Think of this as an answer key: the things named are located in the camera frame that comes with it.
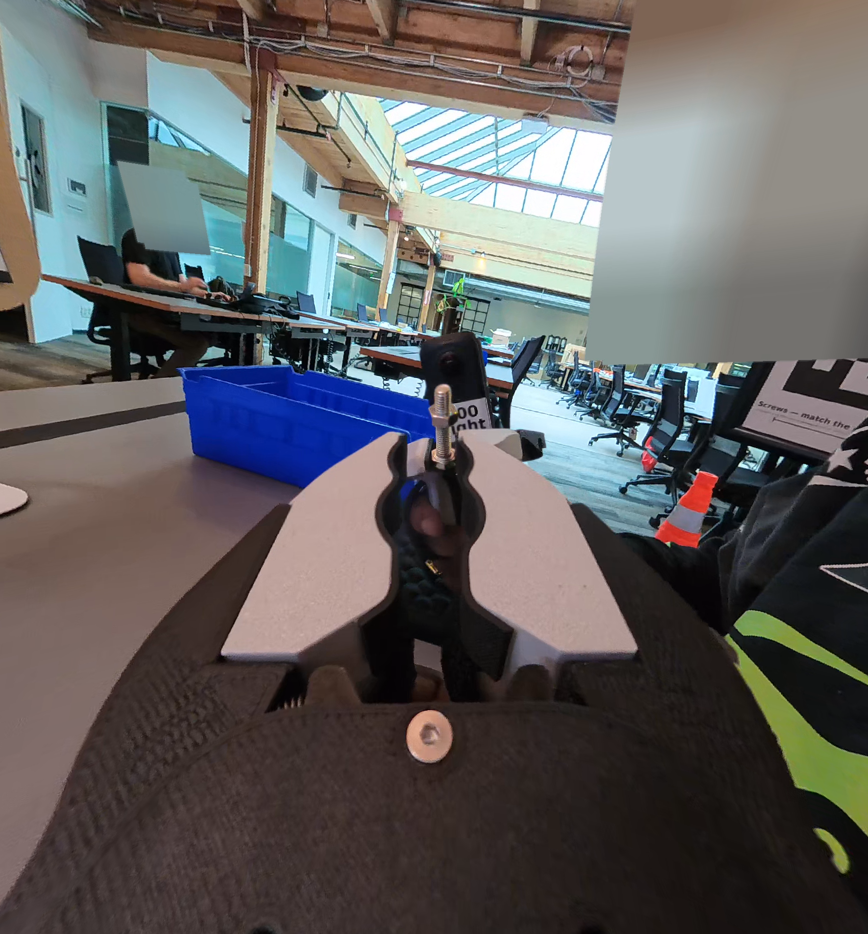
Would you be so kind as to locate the green potted plant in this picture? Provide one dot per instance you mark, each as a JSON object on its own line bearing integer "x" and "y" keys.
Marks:
{"x": 457, "y": 288}

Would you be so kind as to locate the person's black printed shirt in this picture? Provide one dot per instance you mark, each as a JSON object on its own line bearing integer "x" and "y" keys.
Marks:
{"x": 806, "y": 584}

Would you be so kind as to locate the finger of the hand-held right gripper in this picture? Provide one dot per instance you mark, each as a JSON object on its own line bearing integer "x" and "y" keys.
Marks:
{"x": 418, "y": 458}
{"x": 510, "y": 441}

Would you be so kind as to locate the person's right forearm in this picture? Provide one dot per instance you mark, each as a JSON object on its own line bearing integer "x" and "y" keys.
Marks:
{"x": 682, "y": 576}

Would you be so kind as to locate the blue plastic bin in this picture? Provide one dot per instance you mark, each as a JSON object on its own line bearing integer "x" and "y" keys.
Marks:
{"x": 259, "y": 430}

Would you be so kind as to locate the orange traffic cone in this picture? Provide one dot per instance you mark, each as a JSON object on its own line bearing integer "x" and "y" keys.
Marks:
{"x": 685, "y": 518}

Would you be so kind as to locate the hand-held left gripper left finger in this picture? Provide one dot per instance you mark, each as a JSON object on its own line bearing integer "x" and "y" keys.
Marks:
{"x": 310, "y": 569}

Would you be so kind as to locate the black office chair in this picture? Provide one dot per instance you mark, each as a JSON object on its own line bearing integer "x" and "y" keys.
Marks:
{"x": 98, "y": 255}
{"x": 733, "y": 452}
{"x": 673, "y": 408}

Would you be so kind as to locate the person's right hand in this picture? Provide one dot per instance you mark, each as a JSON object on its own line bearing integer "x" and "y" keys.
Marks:
{"x": 437, "y": 533}

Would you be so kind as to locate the black framed instruction sign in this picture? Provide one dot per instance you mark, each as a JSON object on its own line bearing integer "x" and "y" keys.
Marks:
{"x": 791, "y": 416}

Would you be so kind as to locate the wooden office table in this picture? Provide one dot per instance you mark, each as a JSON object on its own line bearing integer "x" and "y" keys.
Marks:
{"x": 397, "y": 356}
{"x": 186, "y": 306}

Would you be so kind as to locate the black foam pad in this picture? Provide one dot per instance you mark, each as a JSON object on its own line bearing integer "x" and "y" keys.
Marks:
{"x": 426, "y": 598}

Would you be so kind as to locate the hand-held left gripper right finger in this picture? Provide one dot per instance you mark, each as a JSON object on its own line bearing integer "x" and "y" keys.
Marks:
{"x": 550, "y": 569}

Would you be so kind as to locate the small steel hex nut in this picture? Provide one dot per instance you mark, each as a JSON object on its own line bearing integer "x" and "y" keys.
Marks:
{"x": 442, "y": 419}

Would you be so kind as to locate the thin long steel bolt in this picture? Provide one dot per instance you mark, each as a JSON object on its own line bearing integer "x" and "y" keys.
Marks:
{"x": 443, "y": 445}

